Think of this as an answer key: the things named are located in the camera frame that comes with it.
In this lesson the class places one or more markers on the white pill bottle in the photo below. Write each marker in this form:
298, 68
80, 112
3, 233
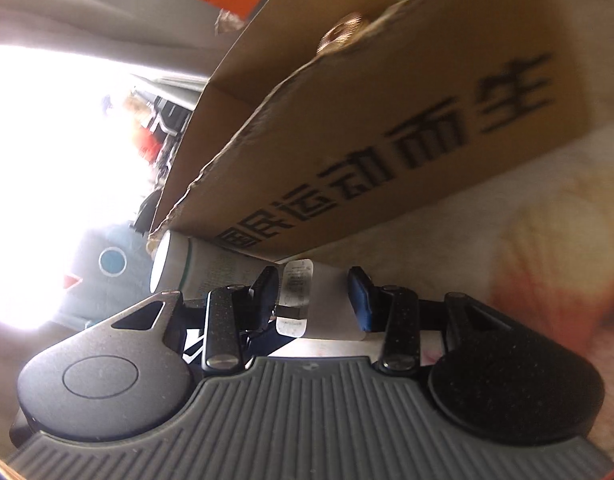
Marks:
222, 265

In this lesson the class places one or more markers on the black jar with gold lid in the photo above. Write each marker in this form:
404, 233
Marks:
344, 32

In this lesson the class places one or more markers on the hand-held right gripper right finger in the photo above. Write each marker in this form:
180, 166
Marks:
362, 302

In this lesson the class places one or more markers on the blue quilt with circles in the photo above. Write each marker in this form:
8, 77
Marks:
92, 280

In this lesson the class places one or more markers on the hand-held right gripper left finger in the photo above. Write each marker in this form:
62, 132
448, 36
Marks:
267, 287

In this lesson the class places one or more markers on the large cardboard box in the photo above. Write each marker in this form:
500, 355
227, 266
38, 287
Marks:
387, 110

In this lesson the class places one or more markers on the beige curtain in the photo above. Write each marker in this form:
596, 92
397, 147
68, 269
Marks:
87, 10

